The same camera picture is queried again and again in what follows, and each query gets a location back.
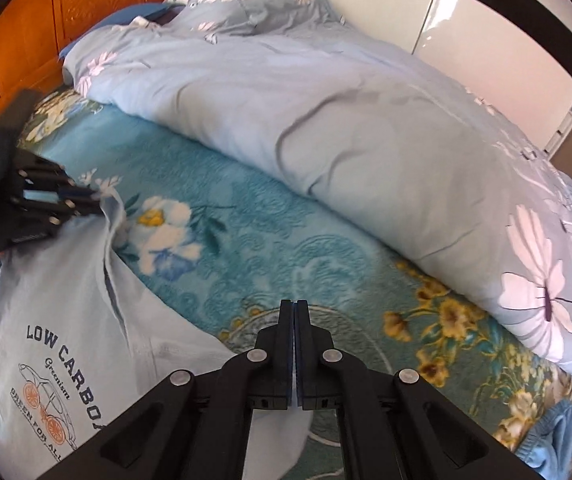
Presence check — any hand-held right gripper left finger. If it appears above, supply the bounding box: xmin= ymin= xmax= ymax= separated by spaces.
xmin=31 ymin=299 xmax=294 ymax=480

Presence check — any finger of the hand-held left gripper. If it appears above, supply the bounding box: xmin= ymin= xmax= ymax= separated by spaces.
xmin=16 ymin=154 xmax=98 ymax=201
xmin=13 ymin=194 xmax=106 ymax=233

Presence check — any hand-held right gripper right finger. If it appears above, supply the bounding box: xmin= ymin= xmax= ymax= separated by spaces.
xmin=293 ymin=299 xmax=542 ymax=480

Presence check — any pale blue printed T-shirt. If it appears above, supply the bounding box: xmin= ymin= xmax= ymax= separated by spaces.
xmin=0 ymin=195 xmax=312 ymax=480

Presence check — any teal floral bed blanket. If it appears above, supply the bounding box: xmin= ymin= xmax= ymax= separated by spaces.
xmin=0 ymin=87 xmax=572 ymax=480

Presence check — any carved wooden headboard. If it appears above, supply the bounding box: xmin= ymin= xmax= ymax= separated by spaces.
xmin=0 ymin=0 xmax=257 ymax=141

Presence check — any plain blue pillow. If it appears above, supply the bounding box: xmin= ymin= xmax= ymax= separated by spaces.
xmin=58 ymin=2 xmax=187 ymax=56

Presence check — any light blue floral duvet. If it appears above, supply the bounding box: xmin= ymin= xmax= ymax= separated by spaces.
xmin=61 ymin=20 xmax=572 ymax=391

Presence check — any blue fleece garment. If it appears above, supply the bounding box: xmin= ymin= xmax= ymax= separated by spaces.
xmin=513 ymin=400 xmax=572 ymax=480

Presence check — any light blue floral pillow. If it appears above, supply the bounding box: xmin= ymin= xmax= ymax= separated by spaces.
xmin=163 ymin=0 xmax=347 ymax=38

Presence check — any white wardrobe with black stripe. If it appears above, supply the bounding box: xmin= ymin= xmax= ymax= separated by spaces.
xmin=261 ymin=0 xmax=572 ymax=156

